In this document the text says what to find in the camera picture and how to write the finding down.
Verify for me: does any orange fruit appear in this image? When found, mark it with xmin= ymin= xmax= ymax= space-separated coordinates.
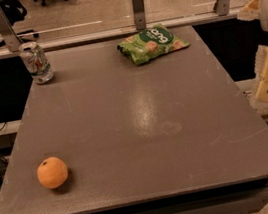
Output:
xmin=37 ymin=156 xmax=69 ymax=189

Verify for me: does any middle metal bracket post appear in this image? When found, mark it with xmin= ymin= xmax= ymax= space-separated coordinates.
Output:
xmin=131 ymin=0 xmax=147 ymax=30

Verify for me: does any green snack chip bag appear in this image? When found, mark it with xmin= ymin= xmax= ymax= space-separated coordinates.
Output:
xmin=117 ymin=24 xmax=189 ymax=66

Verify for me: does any left metal bracket post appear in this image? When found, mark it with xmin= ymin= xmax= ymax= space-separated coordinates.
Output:
xmin=0 ymin=7 xmax=22 ymax=52

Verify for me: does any silver green 7up can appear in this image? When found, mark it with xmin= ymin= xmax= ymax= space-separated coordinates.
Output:
xmin=19 ymin=41 xmax=54 ymax=85

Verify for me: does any metal rail behind table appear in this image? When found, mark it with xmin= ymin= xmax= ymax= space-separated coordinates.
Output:
xmin=0 ymin=9 xmax=239 ymax=59

